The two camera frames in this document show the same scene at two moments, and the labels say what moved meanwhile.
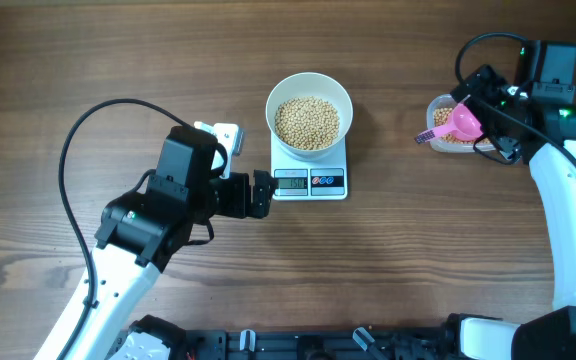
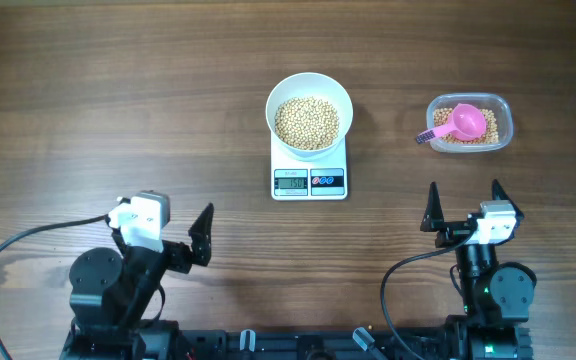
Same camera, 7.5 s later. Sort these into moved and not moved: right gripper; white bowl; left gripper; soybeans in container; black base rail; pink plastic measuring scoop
Moved: right gripper; left gripper
Not moved: black base rail; white bowl; soybeans in container; pink plastic measuring scoop
